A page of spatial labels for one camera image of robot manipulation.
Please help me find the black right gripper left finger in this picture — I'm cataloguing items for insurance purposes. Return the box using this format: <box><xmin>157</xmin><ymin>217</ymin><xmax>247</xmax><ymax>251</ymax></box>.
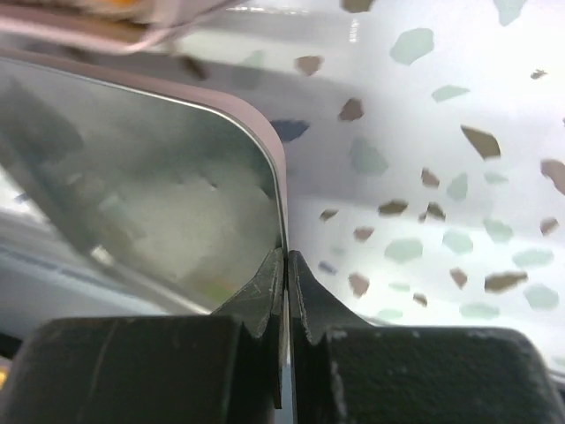
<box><xmin>1</xmin><ymin>249</ymin><xmax>285</xmax><ymax>424</ymax></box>

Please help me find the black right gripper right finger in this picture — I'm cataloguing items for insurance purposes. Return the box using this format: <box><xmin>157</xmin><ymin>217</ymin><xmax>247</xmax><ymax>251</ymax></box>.
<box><xmin>287</xmin><ymin>251</ymin><xmax>564</xmax><ymax>423</ymax></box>

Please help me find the silver tin lid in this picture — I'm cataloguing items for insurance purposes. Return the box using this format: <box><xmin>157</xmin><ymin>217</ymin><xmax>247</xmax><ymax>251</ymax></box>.
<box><xmin>1</xmin><ymin>49</ymin><xmax>288</xmax><ymax>313</ymax></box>

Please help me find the square cookie tin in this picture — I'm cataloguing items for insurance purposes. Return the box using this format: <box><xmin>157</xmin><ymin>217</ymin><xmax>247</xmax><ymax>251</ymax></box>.
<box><xmin>1</xmin><ymin>0</ymin><xmax>241</xmax><ymax>55</ymax></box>

